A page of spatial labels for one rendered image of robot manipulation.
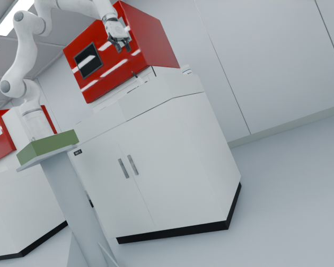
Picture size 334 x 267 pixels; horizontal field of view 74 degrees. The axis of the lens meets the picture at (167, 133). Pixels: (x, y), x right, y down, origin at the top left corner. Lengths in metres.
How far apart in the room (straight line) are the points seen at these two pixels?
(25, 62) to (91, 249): 1.17
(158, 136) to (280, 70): 2.24
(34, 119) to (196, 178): 1.01
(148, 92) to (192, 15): 2.36
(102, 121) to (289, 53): 2.46
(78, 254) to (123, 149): 0.67
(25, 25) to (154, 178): 1.13
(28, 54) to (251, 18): 2.59
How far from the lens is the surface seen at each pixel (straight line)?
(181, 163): 1.28
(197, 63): 3.39
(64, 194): 1.48
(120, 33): 1.34
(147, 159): 1.38
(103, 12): 1.38
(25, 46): 1.59
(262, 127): 3.28
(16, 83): 1.56
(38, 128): 1.52
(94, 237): 1.54
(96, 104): 2.39
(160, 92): 1.25
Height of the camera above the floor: 0.70
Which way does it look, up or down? 2 degrees down
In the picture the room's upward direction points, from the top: 24 degrees counter-clockwise
